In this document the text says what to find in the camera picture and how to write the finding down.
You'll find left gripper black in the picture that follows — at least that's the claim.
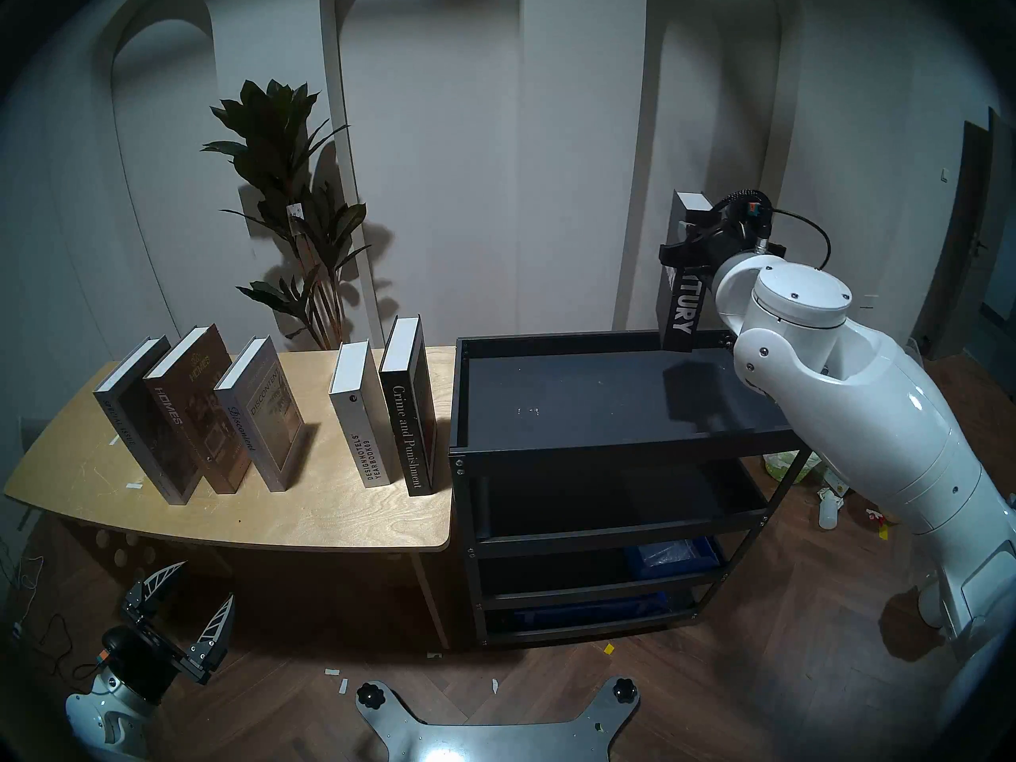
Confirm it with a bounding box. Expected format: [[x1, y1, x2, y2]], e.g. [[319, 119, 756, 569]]
[[99, 562, 233, 702]]

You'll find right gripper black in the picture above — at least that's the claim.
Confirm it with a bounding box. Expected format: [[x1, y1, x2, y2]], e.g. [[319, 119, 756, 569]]
[[660, 193, 775, 273]]

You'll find black Century book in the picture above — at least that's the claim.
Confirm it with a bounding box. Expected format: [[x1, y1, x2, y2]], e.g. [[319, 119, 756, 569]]
[[656, 189, 715, 352]]

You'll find black metal shelf cart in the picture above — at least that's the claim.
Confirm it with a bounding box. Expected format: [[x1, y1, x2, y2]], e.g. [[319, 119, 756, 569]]
[[448, 329, 836, 648]]

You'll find wooden display table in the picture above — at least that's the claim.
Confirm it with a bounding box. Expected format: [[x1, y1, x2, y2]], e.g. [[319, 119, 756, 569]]
[[4, 346, 457, 650]]

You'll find grey Special Issue book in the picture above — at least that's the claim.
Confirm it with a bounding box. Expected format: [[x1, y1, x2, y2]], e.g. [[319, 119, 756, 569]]
[[93, 336, 203, 506]]

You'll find brown Homes book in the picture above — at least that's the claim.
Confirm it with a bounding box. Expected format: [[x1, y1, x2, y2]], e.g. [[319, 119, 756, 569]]
[[143, 325, 255, 495]]

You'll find grey Discontent book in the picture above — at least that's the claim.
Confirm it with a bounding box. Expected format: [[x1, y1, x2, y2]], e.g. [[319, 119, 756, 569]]
[[213, 337, 306, 493]]

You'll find green plastic bag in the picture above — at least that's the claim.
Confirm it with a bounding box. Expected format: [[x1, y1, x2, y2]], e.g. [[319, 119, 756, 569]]
[[764, 449, 822, 483]]

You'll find white Designhotels Yearbook book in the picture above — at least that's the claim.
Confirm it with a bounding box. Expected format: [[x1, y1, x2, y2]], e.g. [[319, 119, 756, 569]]
[[329, 340, 398, 489]]

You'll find dark door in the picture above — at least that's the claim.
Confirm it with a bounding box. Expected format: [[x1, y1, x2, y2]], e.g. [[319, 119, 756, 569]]
[[913, 110, 1016, 360]]

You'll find black Crime and Punishment book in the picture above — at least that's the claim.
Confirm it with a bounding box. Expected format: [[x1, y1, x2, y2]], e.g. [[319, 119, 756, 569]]
[[379, 316, 437, 497]]

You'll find blue plastic bin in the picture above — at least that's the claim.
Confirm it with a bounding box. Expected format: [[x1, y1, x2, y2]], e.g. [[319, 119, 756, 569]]
[[623, 537, 727, 580], [508, 592, 675, 630]]

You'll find tall green potted plant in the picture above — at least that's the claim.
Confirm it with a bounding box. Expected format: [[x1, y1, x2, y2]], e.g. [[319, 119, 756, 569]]
[[201, 78, 372, 350]]

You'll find black floor cable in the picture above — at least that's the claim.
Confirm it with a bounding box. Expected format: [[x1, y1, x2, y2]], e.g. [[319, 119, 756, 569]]
[[0, 554, 104, 690]]

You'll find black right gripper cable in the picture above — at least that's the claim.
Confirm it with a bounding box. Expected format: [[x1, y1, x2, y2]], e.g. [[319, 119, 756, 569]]
[[766, 207, 832, 271]]

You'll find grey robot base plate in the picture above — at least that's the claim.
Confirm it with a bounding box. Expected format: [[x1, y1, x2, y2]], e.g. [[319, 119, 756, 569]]
[[355, 677, 641, 762]]

